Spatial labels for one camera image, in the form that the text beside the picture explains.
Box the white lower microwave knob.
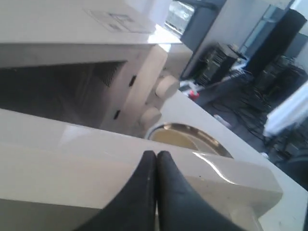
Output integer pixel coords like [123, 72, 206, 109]
[140, 107, 162, 126]

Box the white upper microwave knob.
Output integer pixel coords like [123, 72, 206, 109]
[155, 75, 180, 99]

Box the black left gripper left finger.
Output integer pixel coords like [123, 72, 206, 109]
[77, 151, 156, 231]

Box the white microwave door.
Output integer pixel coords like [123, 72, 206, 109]
[0, 110, 283, 231]

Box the white microwave knob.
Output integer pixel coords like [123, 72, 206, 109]
[155, 75, 180, 99]
[140, 107, 162, 126]

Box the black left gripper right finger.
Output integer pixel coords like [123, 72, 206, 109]
[156, 151, 242, 231]

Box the black computer tower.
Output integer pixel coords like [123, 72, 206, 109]
[194, 43, 240, 87]

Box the white microwave oven body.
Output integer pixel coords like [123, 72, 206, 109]
[0, 0, 182, 137]

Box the round silver metal tray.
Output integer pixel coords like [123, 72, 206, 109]
[145, 123, 232, 158]

